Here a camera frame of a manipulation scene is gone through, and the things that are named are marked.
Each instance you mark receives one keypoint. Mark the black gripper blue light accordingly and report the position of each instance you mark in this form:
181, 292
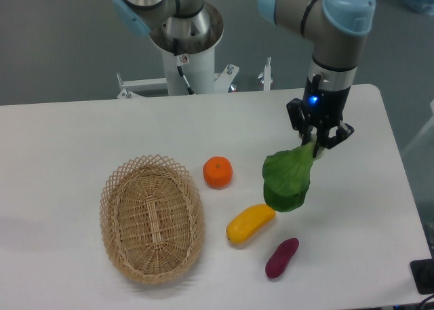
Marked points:
319, 109

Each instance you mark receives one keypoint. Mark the yellow mango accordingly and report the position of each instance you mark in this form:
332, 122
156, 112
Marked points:
249, 222

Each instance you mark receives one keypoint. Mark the green leafy vegetable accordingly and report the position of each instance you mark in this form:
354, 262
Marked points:
287, 177

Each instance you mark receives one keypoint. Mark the black device at table edge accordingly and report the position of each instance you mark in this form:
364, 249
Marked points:
422, 271

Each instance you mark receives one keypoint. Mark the woven wicker basket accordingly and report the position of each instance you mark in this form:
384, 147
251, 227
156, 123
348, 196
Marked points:
151, 219

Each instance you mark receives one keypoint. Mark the purple sweet potato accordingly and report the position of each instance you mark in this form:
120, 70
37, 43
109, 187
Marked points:
281, 257

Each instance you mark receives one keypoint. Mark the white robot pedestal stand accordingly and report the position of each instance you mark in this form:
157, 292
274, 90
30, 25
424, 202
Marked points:
187, 47

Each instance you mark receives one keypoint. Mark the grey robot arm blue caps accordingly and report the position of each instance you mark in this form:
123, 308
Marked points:
337, 28

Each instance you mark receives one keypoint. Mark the orange tangerine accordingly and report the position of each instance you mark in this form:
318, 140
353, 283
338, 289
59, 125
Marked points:
217, 172

